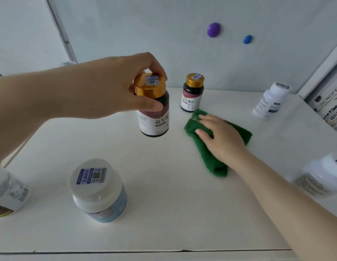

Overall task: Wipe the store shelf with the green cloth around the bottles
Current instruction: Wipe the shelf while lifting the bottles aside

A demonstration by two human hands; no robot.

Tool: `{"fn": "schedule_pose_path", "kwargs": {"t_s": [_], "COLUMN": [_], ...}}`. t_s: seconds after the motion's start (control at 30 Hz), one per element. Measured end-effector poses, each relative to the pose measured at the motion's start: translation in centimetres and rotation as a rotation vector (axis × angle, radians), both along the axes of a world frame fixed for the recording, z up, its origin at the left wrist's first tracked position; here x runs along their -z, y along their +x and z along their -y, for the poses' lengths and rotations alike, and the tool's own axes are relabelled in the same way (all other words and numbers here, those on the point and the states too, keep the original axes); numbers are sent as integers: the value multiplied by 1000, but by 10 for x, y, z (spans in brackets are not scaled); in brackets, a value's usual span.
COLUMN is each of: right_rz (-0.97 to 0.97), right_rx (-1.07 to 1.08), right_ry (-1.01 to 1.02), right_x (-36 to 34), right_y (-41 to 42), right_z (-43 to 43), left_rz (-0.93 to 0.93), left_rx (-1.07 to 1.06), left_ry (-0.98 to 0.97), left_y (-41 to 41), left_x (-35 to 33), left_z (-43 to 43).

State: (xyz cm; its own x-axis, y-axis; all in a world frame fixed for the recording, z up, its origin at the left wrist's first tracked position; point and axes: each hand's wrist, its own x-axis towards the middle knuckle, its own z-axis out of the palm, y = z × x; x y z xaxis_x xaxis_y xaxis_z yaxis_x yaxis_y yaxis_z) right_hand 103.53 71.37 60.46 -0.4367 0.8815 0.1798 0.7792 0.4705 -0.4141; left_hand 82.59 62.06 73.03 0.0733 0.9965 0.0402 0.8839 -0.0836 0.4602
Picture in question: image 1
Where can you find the white printed carton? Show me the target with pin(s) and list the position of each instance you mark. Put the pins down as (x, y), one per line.
(331, 105)

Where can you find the green cleaning cloth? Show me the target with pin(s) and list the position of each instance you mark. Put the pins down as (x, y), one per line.
(209, 160)

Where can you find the purple wall knob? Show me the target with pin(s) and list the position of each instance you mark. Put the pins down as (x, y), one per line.
(213, 30)

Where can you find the white bottle navy label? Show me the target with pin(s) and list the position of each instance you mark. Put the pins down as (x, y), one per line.
(269, 103)
(320, 179)

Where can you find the person's right forearm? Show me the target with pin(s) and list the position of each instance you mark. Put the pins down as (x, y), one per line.
(288, 203)

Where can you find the person's right hand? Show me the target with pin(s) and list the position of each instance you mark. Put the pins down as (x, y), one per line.
(228, 141)

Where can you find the person's left forearm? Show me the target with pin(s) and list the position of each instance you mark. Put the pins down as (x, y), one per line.
(35, 105)

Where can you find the blue wall knob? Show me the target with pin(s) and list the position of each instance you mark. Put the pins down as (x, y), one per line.
(247, 39)

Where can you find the person's left hand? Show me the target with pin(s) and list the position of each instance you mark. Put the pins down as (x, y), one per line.
(111, 86)

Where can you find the white bottle light blue label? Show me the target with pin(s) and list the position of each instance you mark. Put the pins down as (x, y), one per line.
(100, 198)

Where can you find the gold cap dark bottle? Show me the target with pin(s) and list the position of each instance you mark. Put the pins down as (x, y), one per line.
(154, 122)
(191, 97)

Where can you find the white bottle brown label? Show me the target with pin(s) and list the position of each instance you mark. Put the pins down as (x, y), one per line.
(8, 192)

